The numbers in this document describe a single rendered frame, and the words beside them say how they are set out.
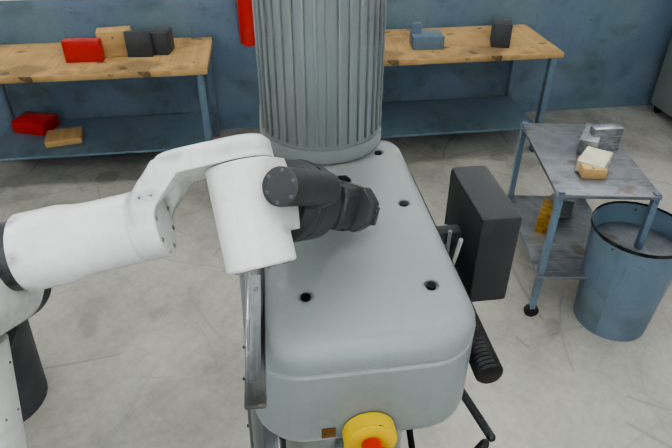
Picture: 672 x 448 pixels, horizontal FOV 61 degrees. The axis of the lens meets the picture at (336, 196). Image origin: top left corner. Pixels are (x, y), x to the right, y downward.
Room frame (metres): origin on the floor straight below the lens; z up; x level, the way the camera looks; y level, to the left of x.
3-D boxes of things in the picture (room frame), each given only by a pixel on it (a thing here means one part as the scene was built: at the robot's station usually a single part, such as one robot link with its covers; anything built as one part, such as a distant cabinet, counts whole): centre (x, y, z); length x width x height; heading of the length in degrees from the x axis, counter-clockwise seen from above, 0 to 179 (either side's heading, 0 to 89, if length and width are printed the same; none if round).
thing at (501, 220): (0.95, -0.30, 1.62); 0.20 x 0.09 x 0.21; 7
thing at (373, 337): (0.63, -0.01, 1.81); 0.47 x 0.26 x 0.16; 7
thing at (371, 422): (0.39, -0.04, 1.76); 0.06 x 0.02 x 0.06; 97
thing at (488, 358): (0.67, -0.15, 1.79); 0.45 x 0.04 x 0.04; 7
